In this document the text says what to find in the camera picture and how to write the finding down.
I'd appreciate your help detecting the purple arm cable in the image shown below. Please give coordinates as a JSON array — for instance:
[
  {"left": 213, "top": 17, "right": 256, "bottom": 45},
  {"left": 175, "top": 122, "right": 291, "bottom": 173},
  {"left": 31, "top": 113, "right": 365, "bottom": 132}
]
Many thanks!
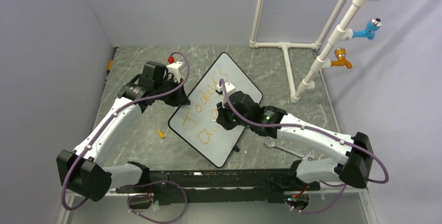
[
  {"left": 219, "top": 79, "right": 390, "bottom": 216},
  {"left": 61, "top": 51, "right": 191, "bottom": 211}
]

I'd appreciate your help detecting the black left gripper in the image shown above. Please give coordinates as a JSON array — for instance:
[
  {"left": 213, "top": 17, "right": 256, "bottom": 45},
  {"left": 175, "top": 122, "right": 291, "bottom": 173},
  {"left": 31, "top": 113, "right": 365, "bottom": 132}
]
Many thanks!
[{"left": 153, "top": 77, "right": 189, "bottom": 107}]

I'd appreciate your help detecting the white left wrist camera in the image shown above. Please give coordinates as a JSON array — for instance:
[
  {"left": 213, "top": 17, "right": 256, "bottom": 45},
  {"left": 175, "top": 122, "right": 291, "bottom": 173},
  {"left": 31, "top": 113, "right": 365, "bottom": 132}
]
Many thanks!
[{"left": 167, "top": 56, "right": 183, "bottom": 82}]

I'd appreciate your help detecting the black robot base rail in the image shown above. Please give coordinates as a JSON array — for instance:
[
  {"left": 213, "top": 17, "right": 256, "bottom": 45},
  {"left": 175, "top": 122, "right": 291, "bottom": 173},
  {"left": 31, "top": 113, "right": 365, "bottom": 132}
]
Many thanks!
[{"left": 116, "top": 168, "right": 321, "bottom": 206}]

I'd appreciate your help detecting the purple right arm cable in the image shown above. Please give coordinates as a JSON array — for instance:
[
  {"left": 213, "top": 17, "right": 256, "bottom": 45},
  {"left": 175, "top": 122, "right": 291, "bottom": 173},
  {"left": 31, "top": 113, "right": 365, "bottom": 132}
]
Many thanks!
[{"left": 219, "top": 79, "right": 390, "bottom": 216}]

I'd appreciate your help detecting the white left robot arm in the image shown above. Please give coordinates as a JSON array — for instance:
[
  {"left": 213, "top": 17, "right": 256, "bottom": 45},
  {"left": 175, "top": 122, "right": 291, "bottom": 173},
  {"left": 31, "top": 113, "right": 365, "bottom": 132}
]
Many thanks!
[{"left": 56, "top": 61, "right": 190, "bottom": 202}]

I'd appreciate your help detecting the white pvc pipe frame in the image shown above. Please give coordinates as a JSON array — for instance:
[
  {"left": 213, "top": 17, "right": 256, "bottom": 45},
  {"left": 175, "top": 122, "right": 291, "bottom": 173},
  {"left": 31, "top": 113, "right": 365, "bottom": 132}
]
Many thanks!
[{"left": 249, "top": 0, "right": 378, "bottom": 104}]

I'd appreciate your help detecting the silver open-end wrench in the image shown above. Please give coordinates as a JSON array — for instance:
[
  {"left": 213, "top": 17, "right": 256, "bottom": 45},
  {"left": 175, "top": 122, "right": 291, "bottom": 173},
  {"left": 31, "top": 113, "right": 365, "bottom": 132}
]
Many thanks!
[{"left": 263, "top": 138, "right": 314, "bottom": 161}]

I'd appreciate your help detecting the blue faucet tap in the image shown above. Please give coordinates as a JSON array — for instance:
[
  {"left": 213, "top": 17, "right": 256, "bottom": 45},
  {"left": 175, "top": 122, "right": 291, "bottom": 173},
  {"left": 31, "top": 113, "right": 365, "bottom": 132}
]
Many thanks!
[{"left": 352, "top": 18, "right": 383, "bottom": 41}]

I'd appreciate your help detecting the white whiteboard black frame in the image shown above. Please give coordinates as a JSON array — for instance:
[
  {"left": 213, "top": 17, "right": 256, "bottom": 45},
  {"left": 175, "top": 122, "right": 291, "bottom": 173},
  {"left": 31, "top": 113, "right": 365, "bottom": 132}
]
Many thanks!
[{"left": 168, "top": 53, "right": 263, "bottom": 168}]

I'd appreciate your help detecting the orange black pen at wall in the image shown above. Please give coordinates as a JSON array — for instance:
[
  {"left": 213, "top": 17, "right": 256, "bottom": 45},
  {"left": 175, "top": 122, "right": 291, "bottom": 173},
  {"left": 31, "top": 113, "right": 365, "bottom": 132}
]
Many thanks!
[{"left": 105, "top": 52, "right": 116, "bottom": 82}]

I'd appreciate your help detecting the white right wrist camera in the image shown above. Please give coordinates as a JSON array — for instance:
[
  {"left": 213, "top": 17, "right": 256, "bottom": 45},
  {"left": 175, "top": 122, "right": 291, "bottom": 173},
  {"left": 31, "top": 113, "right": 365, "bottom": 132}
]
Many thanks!
[{"left": 215, "top": 82, "right": 237, "bottom": 106}]

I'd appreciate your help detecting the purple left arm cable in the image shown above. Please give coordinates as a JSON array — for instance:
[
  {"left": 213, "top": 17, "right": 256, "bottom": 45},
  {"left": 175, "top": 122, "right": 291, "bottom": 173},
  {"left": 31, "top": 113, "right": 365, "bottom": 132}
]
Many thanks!
[{"left": 61, "top": 51, "right": 191, "bottom": 211}]

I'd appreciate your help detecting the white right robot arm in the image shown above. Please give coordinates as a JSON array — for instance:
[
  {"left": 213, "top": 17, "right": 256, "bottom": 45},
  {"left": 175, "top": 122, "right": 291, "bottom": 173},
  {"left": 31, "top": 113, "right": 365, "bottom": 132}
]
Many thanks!
[{"left": 216, "top": 91, "right": 374, "bottom": 190}]

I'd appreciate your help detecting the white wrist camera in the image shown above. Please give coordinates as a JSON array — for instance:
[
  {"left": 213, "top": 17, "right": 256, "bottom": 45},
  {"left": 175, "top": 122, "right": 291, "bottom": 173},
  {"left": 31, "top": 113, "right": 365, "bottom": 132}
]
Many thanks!
[
  {"left": 167, "top": 56, "right": 183, "bottom": 82},
  {"left": 215, "top": 82, "right": 237, "bottom": 106}
]

